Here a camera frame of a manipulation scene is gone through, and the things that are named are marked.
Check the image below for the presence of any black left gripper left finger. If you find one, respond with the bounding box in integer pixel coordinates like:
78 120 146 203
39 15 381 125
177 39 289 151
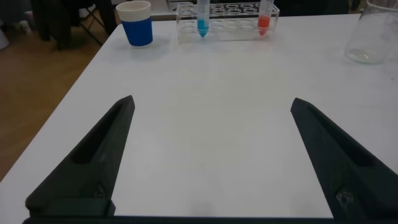
24 95 136 218

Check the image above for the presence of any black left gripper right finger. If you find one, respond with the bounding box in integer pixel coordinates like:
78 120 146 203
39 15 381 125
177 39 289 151
290 97 398 220

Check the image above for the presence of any blue pigment test tube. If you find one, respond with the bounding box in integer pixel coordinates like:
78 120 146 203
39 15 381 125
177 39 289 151
197 0 211 39

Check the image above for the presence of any clear glass beaker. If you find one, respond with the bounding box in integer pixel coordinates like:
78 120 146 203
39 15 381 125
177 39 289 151
344 0 398 65

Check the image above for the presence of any orange pigment test tube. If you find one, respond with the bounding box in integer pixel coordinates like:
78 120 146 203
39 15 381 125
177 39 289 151
257 0 274 37

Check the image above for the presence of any clear acrylic tube rack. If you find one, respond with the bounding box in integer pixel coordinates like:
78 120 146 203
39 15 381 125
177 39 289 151
175 1 280 44

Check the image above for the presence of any blue white paper cup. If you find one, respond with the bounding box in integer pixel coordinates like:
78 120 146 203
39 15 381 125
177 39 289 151
116 0 154 47

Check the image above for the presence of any black folding chair with jacket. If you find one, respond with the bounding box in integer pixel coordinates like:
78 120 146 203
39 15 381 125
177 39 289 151
29 0 119 50

